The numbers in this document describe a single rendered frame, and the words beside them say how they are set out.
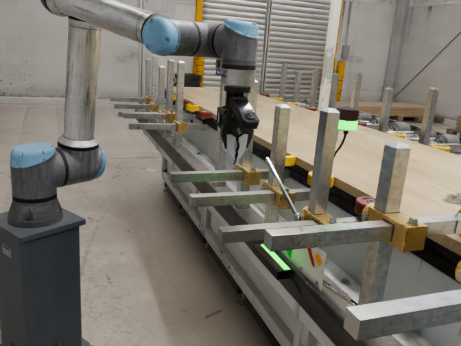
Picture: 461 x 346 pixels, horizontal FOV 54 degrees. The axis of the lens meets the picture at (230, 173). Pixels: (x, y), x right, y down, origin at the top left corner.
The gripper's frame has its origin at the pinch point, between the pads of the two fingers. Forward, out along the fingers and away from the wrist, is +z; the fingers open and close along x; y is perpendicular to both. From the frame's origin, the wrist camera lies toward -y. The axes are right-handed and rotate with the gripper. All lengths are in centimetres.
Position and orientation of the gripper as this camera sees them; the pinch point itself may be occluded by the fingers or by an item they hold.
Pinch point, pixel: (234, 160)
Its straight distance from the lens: 123.4
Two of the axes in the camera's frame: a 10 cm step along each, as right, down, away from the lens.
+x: -9.3, 0.4, -3.7
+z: -0.7, 9.6, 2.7
